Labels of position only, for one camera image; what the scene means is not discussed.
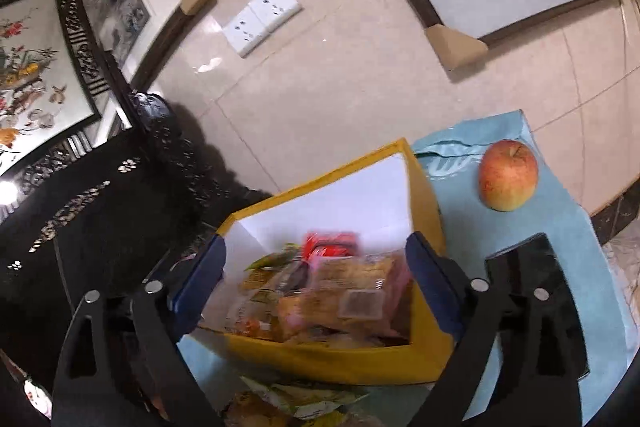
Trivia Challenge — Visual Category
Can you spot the red yellow apple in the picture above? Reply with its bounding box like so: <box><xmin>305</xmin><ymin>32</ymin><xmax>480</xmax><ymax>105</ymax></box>
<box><xmin>478</xmin><ymin>139</ymin><xmax>540</xmax><ymax>212</ymax></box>

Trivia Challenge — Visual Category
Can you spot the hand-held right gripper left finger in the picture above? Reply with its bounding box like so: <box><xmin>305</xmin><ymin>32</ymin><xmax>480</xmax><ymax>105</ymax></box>
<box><xmin>52</xmin><ymin>233</ymin><xmax>227</xmax><ymax>427</ymax></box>

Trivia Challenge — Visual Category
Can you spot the yellow green snack packet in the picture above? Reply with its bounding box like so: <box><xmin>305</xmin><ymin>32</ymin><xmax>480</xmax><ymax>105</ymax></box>
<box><xmin>244</xmin><ymin>243</ymin><xmax>303</xmax><ymax>272</ymax></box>

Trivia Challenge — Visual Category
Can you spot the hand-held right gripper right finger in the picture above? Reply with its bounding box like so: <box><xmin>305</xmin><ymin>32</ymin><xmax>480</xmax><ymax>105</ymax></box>
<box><xmin>404</xmin><ymin>230</ymin><xmax>589</xmax><ymax>427</ymax></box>

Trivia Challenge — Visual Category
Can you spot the white wall socket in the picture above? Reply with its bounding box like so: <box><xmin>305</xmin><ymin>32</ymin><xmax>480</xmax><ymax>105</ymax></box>
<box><xmin>221</xmin><ymin>6</ymin><xmax>269</xmax><ymax>58</ymax></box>
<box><xmin>250</xmin><ymin>0</ymin><xmax>303</xmax><ymax>32</ymax></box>

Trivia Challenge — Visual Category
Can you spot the yellow cardboard box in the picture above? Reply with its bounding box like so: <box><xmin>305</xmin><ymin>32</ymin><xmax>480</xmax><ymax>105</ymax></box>
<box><xmin>200</xmin><ymin>138</ymin><xmax>458</xmax><ymax>387</ymax></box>

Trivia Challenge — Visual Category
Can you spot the black smartphone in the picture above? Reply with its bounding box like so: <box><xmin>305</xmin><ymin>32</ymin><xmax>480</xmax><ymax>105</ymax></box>
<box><xmin>484</xmin><ymin>233</ymin><xmax>591</xmax><ymax>383</ymax></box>

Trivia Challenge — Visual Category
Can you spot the floral panel dark carved frame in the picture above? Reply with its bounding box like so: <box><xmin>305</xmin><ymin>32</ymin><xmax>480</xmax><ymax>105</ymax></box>
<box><xmin>0</xmin><ymin>0</ymin><xmax>121</xmax><ymax>188</ymax></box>

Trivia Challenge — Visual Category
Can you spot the red snack packet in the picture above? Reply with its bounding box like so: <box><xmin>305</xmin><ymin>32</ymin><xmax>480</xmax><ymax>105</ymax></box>
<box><xmin>302</xmin><ymin>231</ymin><xmax>362</xmax><ymax>260</ymax></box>

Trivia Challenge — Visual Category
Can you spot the orange snack packet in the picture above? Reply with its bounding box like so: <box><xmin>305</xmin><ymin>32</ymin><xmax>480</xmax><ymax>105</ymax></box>
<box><xmin>222</xmin><ymin>392</ymin><xmax>296</xmax><ymax>427</ymax></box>

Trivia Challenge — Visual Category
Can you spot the clear-wrapped pastry packet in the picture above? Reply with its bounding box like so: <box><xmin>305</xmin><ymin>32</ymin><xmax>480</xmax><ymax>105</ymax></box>
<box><xmin>277</xmin><ymin>252</ymin><xmax>408</xmax><ymax>333</ymax></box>

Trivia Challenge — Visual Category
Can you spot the teal printed cloth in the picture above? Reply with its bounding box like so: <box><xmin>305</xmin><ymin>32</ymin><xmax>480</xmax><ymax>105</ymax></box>
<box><xmin>177</xmin><ymin>109</ymin><xmax>633</xmax><ymax>427</ymax></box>

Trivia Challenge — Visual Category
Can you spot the green white snack packet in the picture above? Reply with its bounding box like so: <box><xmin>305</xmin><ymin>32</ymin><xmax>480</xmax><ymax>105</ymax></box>
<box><xmin>241</xmin><ymin>376</ymin><xmax>370</xmax><ymax>421</ymax></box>

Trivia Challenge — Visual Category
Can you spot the dark carved wooden furniture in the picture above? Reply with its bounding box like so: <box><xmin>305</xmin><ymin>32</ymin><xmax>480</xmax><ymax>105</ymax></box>
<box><xmin>0</xmin><ymin>92</ymin><xmax>276</xmax><ymax>408</ymax></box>

